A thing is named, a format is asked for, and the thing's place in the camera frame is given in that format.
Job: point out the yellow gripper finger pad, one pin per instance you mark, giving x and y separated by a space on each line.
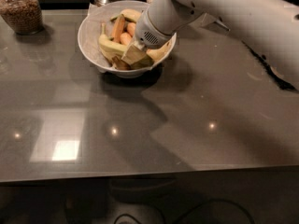
135 54

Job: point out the white ceramic bowl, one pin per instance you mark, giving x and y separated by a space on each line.
139 6

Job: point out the yellow banana top back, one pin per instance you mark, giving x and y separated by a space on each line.
131 15

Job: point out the small orange banana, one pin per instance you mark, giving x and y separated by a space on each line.
125 38

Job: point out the glass jar of grains left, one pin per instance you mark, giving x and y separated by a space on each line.
24 17

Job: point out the white paper bowl liner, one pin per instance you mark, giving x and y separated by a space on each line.
90 30

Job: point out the black rubber mat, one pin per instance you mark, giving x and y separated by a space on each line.
270 71

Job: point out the white folded paper stand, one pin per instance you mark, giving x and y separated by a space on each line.
207 21

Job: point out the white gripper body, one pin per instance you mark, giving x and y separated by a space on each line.
146 32

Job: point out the orange banana upright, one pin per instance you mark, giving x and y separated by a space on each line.
118 28

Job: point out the green-yellow banana front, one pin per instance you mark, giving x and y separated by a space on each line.
113 52

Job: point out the yellow banana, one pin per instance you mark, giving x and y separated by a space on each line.
131 15
158 54

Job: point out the orange banana centre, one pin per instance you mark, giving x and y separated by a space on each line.
131 28

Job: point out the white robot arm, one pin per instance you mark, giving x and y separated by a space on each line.
268 27

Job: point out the yellow banana right side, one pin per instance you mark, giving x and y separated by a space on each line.
158 54

